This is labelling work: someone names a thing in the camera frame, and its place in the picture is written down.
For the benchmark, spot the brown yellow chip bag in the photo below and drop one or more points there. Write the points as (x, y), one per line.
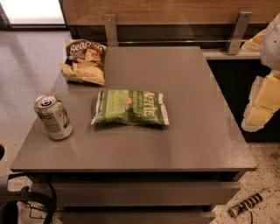
(84, 61)

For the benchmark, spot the right metal bracket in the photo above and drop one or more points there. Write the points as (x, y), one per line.
(234, 43)

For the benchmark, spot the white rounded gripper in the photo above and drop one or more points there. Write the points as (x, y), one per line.
(271, 44)

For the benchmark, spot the wooden wall panel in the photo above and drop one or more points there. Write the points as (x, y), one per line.
(168, 12)

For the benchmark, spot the left metal bracket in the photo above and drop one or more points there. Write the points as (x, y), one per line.
(111, 30)

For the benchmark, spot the white power strip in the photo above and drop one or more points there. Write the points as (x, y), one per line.
(251, 202)

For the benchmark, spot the metal bracket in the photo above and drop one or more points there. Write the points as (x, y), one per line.
(111, 30)
(234, 43)

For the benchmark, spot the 7up soda can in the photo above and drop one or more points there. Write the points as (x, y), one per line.
(53, 114)

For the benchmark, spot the grey drawer cabinet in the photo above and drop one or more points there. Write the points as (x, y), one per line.
(144, 174)

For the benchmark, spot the green chip bag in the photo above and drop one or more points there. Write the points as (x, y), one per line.
(130, 107)

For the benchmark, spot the black chair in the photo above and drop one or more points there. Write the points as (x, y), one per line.
(9, 200)

